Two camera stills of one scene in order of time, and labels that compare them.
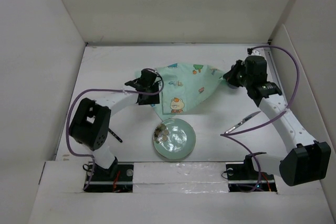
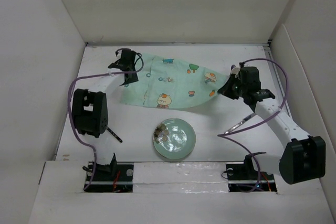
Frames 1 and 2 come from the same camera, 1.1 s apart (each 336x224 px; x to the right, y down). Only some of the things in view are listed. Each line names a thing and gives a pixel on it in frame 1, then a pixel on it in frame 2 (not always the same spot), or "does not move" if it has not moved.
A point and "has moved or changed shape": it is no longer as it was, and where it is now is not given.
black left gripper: [153, 100] → [133, 79]
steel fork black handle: [115, 135] does not move
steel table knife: [241, 122] does not move
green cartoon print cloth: [185, 85] has moved or changed shape
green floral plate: [174, 138] does not move
